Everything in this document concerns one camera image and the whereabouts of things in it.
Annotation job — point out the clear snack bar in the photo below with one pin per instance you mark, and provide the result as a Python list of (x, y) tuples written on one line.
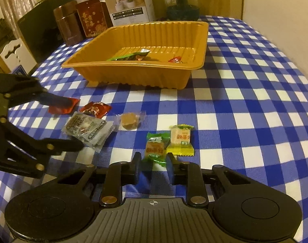
[(90, 129)]

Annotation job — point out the long silver green snack packet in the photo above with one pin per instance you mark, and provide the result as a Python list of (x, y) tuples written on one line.
[(129, 55)]

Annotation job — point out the yellow plastic tray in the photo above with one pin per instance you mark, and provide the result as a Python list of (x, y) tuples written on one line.
[(143, 78)]

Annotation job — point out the blue white checkered tablecloth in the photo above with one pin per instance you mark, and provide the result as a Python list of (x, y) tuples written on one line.
[(245, 106)]

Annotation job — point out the clear brown candy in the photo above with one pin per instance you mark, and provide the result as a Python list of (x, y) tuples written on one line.
[(129, 120)]

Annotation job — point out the white chair back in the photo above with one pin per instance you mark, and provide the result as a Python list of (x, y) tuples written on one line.
[(19, 58)]

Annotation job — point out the blue milk carton box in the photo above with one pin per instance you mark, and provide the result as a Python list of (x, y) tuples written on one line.
[(20, 70)]

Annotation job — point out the red patterned gift box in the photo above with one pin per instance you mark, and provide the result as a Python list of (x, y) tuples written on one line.
[(89, 20)]

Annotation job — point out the large red snack packet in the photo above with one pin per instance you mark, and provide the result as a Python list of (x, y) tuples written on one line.
[(67, 109)]

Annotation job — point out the yellow snack packet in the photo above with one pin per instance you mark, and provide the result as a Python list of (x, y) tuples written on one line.
[(180, 138)]

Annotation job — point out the glass jar with dark base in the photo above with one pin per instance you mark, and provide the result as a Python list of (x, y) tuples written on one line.
[(181, 2)]

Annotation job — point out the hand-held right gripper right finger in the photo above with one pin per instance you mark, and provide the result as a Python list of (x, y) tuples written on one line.
[(169, 168)]

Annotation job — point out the brown metal canister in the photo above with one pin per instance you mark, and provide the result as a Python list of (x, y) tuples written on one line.
[(67, 25)]

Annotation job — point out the small red candy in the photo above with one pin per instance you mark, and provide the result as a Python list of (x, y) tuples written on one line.
[(174, 60)]

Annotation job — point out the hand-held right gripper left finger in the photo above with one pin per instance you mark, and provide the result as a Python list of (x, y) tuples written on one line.
[(138, 168)]

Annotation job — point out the white product box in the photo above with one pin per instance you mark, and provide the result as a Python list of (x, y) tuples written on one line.
[(129, 5)]

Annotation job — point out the dark red candy packet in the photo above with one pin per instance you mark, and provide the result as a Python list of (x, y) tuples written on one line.
[(97, 108)]

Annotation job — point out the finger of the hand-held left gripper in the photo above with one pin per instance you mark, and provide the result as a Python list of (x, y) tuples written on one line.
[(50, 98), (55, 145)]

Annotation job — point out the black mini fridge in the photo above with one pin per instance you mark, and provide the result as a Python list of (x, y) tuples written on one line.
[(42, 30)]

